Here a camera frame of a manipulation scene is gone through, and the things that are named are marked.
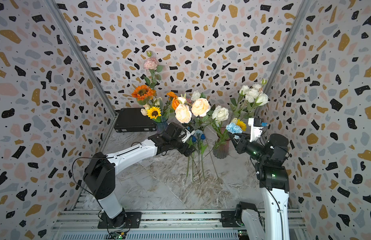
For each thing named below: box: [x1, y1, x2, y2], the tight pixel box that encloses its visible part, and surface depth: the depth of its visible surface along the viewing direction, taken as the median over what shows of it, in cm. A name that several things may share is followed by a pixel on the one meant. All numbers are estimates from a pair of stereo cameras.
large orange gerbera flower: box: [132, 85, 157, 101], surface depth 72 cm
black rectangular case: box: [114, 108, 157, 132], surface depth 112 cm
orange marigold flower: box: [165, 91, 177, 98], surface depth 92 cm
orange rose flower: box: [172, 96, 180, 110], surface depth 77 cm
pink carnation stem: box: [143, 50, 164, 88], surface depth 89 cm
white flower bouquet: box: [191, 78, 269, 148], surface depth 74 cm
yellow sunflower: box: [147, 106, 162, 120], surface depth 80 cm
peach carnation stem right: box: [175, 98, 211, 124], surface depth 59 cm
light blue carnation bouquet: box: [226, 122, 243, 134], surface depth 61 cm
